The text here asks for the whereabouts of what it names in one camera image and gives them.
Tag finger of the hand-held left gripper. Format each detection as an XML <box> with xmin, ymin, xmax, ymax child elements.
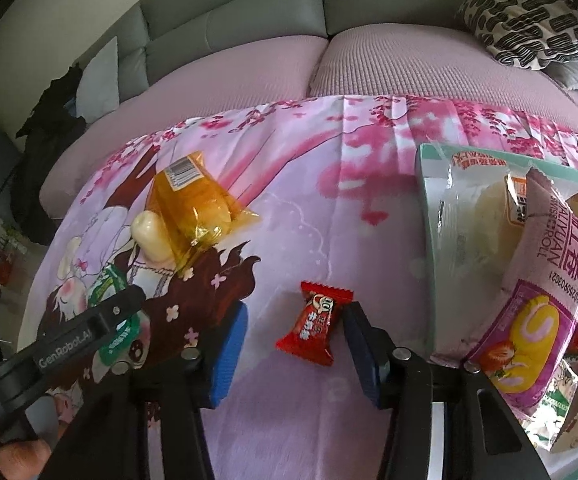
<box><xmin>86</xmin><ymin>285</ymin><xmax>147</xmax><ymax>333</ymax></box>

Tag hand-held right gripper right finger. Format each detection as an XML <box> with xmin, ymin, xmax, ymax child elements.
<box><xmin>341</xmin><ymin>301</ymin><xmax>552</xmax><ymax>480</ymax></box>

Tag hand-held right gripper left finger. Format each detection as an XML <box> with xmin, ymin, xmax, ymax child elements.
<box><xmin>44</xmin><ymin>301</ymin><xmax>248</xmax><ymax>480</ymax></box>

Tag red candy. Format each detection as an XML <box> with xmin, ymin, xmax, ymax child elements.
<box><xmin>275</xmin><ymin>281</ymin><xmax>354</xmax><ymax>367</ymax></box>

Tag clear bun packet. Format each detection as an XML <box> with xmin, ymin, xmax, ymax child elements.
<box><xmin>431</xmin><ymin>150</ymin><xmax>534</xmax><ymax>286</ymax></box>

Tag pink cake roll packet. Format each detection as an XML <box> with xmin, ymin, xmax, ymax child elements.
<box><xmin>464</xmin><ymin>167</ymin><xmax>578</xmax><ymax>423</ymax></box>

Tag silver green snack packet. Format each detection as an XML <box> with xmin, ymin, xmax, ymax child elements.
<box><xmin>524</xmin><ymin>355</ymin><xmax>578</xmax><ymax>451</ymax></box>

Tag person's left hand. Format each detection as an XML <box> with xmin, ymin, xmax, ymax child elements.
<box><xmin>0</xmin><ymin>437</ymin><xmax>54</xmax><ymax>480</ymax></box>

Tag white cream roll snack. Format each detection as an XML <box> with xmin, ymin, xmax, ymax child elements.
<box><xmin>131</xmin><ymin>211</ymin><xmax>174</xmax><ymax>266</ymax></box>

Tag red floor item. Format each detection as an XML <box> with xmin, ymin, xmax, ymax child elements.
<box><xmin>0</xmin><ymin>245</ymin><xmax>17</xmax><ymax>286</ymax></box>

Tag orange clear cake packet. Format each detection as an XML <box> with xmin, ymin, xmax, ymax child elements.
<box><xmin>148</xmin><ymin>150</ymin><xmax>262</xmax><ymax>273</ymax></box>

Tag black clothes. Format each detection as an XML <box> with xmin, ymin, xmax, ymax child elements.
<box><xmin>11</xmin><ymin>62</ymin><xmax>90</xmax><ymax>246</ymax></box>

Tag pink sofa seat cover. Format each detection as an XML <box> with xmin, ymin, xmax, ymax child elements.
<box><xmin>39</xmin><ymin>25</ymin><xmax>578</xmax><ymax>221</ymax></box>

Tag grey sofa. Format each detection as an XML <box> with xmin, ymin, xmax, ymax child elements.
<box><xmin>119</xmin><ymin>0</ymin><xmax>520</xmax><ymax>101</ymax></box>

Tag black white patterned pillow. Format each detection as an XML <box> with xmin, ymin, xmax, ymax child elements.
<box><xmin>456</xmin><ymin>0</ymin><xmax>578</xmax><ymax>71</ymax></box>

